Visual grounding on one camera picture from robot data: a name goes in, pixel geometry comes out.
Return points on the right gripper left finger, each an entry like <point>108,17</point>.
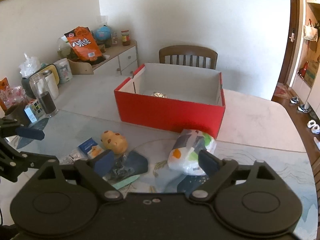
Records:
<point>91,176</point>

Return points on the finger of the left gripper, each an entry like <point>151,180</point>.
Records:
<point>12,127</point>

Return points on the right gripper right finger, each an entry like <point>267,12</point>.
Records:
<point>220,173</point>

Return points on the white labelled packet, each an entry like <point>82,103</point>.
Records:
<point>72,157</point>

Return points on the blue biscuit packet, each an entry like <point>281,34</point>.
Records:
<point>91,148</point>

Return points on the clear bag dark tea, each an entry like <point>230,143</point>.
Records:
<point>118,171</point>

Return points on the teal plastic strip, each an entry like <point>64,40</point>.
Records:
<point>125,182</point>

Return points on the yellow spotted squishy toy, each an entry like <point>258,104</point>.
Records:
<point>114,141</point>

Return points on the white patterned plastic bag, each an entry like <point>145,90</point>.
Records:
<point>184,156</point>

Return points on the silver foil snack packet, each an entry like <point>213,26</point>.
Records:
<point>158,95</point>

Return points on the red candy bag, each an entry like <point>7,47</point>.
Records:
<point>7,95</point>

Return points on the rubiks cube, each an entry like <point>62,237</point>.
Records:
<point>34,110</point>

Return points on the glass tumbler dark liquid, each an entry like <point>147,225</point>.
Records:
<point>41,91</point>

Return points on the white kettle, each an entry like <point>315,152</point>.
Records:
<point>50,79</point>

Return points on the white patterned cup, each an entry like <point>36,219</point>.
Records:
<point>63,70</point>

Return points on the red cardboard box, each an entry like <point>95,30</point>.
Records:
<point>195,98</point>

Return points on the orange snack bag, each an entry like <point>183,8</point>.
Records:
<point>84,44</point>

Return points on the white sideboard cabinet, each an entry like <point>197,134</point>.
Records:
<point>120,60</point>

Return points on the brown wooden chair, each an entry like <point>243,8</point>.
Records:
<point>188,55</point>

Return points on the blue globe toy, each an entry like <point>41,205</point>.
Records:
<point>103,33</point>

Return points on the red lidded sauce jar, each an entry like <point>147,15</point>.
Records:
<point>125,36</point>

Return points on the brown door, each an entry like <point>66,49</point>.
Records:
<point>291,41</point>

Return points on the white hanging tote bag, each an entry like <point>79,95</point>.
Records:
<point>310,32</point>

